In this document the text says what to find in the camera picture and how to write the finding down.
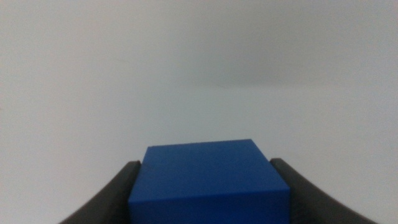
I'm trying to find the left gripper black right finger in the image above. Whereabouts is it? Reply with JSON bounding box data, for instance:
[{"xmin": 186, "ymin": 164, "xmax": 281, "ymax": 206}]
[{"xmin": 269, "ymin": 157, "xmax": 379, "ymax": 224}]

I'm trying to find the blue cube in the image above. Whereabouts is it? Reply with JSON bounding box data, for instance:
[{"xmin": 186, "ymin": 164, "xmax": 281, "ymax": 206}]
[{"xmin": 127, "ymin": 138, "xmax": 292, "ymax": 224}]

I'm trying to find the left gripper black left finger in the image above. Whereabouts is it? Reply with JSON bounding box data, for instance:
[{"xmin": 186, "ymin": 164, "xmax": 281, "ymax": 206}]
[{"xmin": 58, "ymin": 160, "xmax": 142, "ymax": 224}]

